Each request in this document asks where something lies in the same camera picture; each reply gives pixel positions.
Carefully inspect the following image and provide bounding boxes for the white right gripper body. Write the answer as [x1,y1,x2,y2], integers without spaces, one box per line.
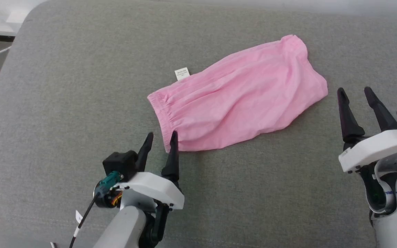
[338,129,397,173]

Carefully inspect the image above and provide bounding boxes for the pink cloth shorts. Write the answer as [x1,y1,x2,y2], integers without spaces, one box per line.
[147,34,329,153]

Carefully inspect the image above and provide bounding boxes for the grey fabric sofa cushion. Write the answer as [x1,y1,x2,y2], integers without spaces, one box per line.
[0,0,397,248]

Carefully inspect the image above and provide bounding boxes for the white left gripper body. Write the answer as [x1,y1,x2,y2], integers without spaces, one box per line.
[114,171,185,210]

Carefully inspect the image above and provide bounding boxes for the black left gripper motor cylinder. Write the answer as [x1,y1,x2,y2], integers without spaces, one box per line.
[94,186,123,209]

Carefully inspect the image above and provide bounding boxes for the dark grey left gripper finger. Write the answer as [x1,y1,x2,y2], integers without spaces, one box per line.
[160,130,181,189]
[136,132,154,173]

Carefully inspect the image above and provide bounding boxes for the left arm teal-plug black cable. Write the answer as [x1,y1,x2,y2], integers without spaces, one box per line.
[68,171,125,248]

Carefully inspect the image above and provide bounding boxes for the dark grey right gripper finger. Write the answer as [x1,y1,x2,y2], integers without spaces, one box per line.
[336,87,366,144]
[363,86,397,133]

